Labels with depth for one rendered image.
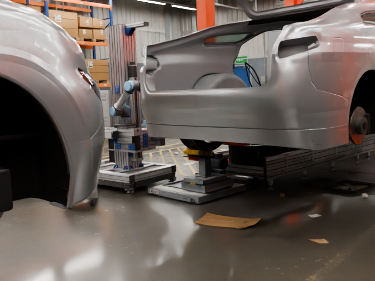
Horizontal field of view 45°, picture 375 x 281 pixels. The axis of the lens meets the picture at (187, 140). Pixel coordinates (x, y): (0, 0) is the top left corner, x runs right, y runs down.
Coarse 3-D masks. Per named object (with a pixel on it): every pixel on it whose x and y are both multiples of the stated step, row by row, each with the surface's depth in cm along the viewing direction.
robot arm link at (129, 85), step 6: (126, 84) 512; (132, 84) 510; (138, 84) 516; (126, 90) 513; (132, 90) 514; (126, 96) 521; (120, 102) 527; (114, 108) 533; (120, 108) 533; (114, 114) 534; (120, 114) 540
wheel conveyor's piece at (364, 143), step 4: (368, 136) 712; (372, 136) 722; (364, 140) 703; (368, 140) 712; (372, 140) 722; (364, 144) 703; (368, 144) 716; (372, 144) 723; (364, 148) 704; (368, 148) 714; (372, 148) 727; (364, 152) 705; (368, 152) 715
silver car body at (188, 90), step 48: (240, 0) 486; (336, 0) 426; (144, 48) 423; (192, 48) 474; (240, 48) 533; (288, 48) 325; (336, 48) 331; (144, 96) 418; (192, 96) 366; (240, 96) 333; (288, 96) 314; (336, 96) 335; (288, 144) 324; (336, 144) 339
